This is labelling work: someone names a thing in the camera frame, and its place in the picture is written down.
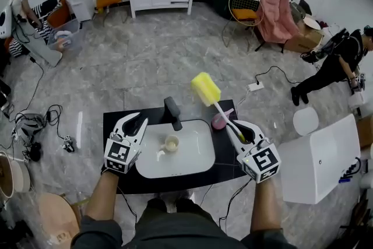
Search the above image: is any white round lid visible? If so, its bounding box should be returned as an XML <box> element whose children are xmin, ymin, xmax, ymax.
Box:
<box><xmin>293</xmin><ymin>107</ymin><xmax>320</xmax><ymax>136</ymax></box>

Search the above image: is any gold wire chair orange cushion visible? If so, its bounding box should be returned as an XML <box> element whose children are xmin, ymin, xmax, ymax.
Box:
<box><xmin>221</xmin><ymin>0</ymin><xmax>265</xmax><ymax>49</ymax></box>

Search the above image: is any person's left forearm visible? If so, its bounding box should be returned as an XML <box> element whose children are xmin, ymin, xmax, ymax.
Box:
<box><xmin>84</xmin><ymin>170</ymin><xmax>120</xmax><ymax>218</ymax></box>

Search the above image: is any orange beanbag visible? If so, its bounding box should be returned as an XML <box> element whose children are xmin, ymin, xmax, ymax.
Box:
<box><xmin>46</xmin><ymin>5</ymin><xmax>72</xmax><ymax>29</ymax></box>

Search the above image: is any cream cup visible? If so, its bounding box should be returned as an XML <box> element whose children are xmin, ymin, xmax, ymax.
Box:
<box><xmin>157</xmin><ymin>134</ymin><xmax>180</xmax><ymax>155</ymax></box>

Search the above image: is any person's right forearm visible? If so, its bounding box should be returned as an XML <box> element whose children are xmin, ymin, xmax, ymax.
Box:
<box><xmin>250</xmin><ymin>177</ymin><xmax>282</xmax><ymax>233</ymax></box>

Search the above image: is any round wooden stool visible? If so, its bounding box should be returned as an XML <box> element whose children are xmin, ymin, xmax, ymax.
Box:
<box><xmin>36</xmin><ymin>192</ymin><xmax>81</xmax><ymax>249</ymax></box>

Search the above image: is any black sink cabinet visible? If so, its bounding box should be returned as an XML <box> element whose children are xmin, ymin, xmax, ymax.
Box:
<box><xmin>102</xmin><ymin>99</ymin><xmax>254</xmax><ymax>195</ymax></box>

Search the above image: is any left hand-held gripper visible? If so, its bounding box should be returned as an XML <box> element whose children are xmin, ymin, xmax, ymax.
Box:
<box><xmin>103</xmin><ymin>112</ymin><xmax>149</xmax><ymax>175</ymax></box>

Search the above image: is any round beige drum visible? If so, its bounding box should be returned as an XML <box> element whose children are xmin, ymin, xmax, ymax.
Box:
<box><xmin>0</xmin><ymin>150</ymin><xmax>31</xmax><ymax>199</ymax></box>

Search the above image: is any white headset on floor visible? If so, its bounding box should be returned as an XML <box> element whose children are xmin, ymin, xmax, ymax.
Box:
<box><xmin>13</xmin><ymin>112</ymin><xmax>44</xmax><ymax>145</ymax></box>

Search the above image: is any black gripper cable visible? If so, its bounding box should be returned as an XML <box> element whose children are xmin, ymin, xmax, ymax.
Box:
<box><xmin>218</xmin><ymin>179</ymin><xmax>253</xmax><ymax>231</ymax></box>

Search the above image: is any white sink basin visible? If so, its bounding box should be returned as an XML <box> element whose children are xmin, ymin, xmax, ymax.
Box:
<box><xmin>135</xmin><ymin>118</ymin><xmax>216</xmax><ymax>179</ymax></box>

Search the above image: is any clear plastic storage bin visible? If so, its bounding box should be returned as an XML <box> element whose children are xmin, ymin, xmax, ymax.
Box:
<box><xmin>46</xmin><ymin>19</ymin><xmax>82</xmax><ymax>53</ymax></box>

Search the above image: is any pink soap bottle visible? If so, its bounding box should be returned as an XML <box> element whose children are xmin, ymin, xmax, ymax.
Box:
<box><xmin>211</xmin><ymin>107</ymin><xmax>235</xmax><ymax>129</ymax></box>

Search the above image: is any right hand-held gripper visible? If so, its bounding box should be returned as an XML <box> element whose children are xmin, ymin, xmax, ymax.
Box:
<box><xmin>226</xmin><ymin>120</ymin><xmax>283</xmax><ymax>184</ymax></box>

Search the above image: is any yellow sponge brush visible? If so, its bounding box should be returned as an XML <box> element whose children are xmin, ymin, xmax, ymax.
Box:
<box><xmin>191</xmin><ymin>72</ymin><xmax>252</xmax><ymax>145</ymax></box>

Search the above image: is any black power strip cable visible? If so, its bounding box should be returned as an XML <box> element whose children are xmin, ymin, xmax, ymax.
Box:
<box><xmin>255</xmin><ymin>66</ymin><xmax>301</xmax><ymax>85</ymax></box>

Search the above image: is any black white striped cloth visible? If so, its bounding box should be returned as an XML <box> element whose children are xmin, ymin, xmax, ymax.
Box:
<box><xmin>31</xmin><ymin>0</ymin><xmax>64</xmax><ymax>38</ymax></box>

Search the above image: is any person in grey clothes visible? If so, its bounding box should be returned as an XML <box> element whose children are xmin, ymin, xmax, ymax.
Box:
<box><xmin>69</xmin><ymin>198</ymin><xmax>298</xmax><ymax>249</ymax></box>

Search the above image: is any white power strip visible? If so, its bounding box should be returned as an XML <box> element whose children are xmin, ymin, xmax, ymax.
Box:
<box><xmin>247</xmin><ymin>80</ymin><xmax>265</xmax><ymax>91</ymax></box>

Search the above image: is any black floor cable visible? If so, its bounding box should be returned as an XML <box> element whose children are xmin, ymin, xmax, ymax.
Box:
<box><xmin>46</xmin><ymin>104</ymin><xmax>66</xmax><ymax>141</ymax></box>

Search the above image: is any small round white table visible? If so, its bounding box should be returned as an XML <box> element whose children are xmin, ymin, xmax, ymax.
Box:
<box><xmin>302</xmin><ymin>16</ymin><xmax>321</xmax><ymax>30</ymax></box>

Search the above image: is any pink folding chair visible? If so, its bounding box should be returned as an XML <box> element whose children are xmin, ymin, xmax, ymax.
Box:
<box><xmin>255</xmin><ymin>0</ymin><xmax>300</xmax><ymax>53</ymax></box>

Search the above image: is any small gripper on floor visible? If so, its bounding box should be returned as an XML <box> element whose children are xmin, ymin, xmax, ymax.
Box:
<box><xmin>61</xmin><ymin>135</ymin><xmax>76</xmax><ymax>153</ymax></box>

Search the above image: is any cardboard box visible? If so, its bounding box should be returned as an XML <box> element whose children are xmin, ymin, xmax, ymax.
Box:
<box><xmin>284</xmin><ymin>22</ymin><xmax>324</xmax><ymax>53</ymax></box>

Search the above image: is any white rectangular bathtub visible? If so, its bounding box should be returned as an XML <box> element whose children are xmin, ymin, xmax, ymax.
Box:
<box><xmin>276</xmin><ymin>113</ymin><xmax>362</xmax><ymax>205</ymax></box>

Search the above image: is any black bathtub faucet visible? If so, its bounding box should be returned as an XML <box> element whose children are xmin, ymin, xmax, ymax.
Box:
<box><xmin>339</xmin><ymin>156</ymin><xmax>362</xmax><ymax>184</ymax></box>

